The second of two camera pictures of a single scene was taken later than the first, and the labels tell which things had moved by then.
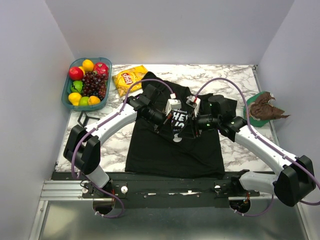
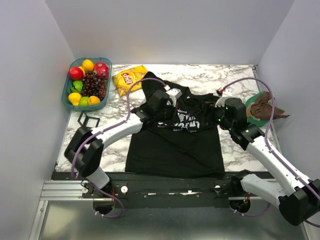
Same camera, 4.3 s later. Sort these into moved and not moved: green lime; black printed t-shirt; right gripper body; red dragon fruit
Moved: right gripper body
Not moved: red dragon fruit; green lime; black printed t-shirt
